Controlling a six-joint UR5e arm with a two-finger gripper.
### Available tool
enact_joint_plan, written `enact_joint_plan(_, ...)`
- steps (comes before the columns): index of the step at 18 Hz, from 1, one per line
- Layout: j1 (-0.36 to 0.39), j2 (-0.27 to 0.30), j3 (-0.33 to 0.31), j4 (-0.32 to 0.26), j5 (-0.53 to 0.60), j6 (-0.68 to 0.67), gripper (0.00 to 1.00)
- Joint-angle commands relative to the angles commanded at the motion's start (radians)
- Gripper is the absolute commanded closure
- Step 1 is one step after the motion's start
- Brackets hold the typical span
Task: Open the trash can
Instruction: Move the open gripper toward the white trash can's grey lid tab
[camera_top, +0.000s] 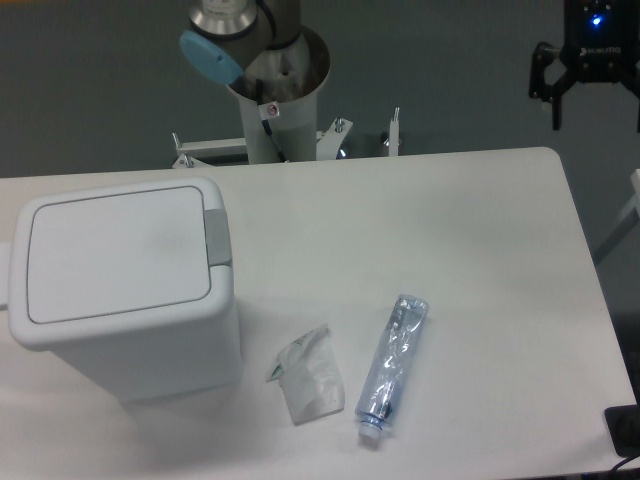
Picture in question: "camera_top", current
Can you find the crushed clear plastic bottle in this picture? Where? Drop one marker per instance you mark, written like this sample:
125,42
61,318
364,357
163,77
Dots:
390,367

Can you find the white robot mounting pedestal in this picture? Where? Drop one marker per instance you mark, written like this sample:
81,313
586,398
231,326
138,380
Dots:
273,132

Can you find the white plastic trash can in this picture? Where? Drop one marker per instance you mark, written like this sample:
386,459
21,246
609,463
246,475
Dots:
134,355

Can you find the crumpled white plastic bag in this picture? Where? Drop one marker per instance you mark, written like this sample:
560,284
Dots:
309,377

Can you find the black device at table edge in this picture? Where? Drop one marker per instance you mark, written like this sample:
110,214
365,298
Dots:
623,426

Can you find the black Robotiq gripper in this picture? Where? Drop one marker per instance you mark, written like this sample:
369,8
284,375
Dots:
599,47

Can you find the grey lid push button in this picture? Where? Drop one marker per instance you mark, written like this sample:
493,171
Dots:
217,236

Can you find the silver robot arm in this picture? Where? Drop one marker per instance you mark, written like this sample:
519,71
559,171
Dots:
261,50

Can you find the white trash can lid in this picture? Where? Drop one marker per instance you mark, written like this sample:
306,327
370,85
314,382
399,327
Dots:
116,254

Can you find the white frame at right edge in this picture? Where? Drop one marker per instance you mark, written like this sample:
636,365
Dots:
626,220

